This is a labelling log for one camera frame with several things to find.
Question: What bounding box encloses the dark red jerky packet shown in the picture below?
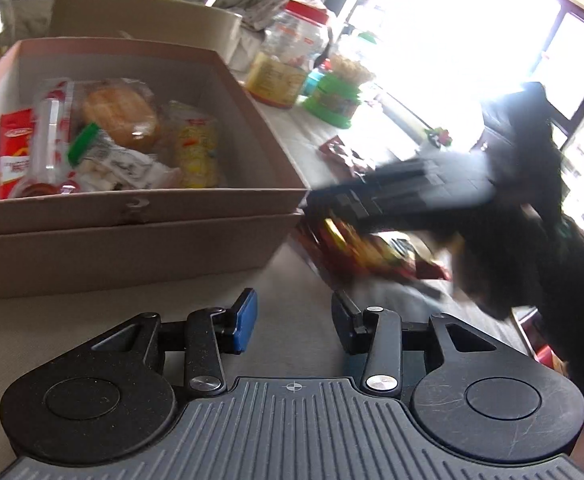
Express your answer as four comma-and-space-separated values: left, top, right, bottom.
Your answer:
318, 136, 375, 178

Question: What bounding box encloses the round bun in wrapper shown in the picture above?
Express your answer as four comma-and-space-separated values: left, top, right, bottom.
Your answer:
79, 78, 161, 153

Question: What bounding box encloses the red lid plastic jar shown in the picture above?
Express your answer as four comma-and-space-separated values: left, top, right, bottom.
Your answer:
244, 0, 330, 110

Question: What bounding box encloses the green white snack packet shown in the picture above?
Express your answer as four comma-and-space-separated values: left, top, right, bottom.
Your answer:
67, 124, 181, 192

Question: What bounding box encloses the green gumball candy dispenser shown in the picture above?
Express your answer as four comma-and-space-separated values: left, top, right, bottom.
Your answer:
303, 54, 374, 129

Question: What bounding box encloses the pink cardboard box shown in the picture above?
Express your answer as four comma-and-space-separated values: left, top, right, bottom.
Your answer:
0, 38, 306, 298

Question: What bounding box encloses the yellow puffed snack packet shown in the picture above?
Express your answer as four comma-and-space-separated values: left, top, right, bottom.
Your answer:
164, 101, 220, 188

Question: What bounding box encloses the red spicy strip packet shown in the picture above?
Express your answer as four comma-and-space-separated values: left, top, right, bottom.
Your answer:
0, 108, 34, 200

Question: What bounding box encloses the cream oval container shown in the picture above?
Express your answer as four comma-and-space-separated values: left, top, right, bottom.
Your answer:
48, 0, 242, 63

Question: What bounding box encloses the red yellow chip bag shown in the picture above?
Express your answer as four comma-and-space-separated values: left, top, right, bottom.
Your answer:
296, 218, 452, 284

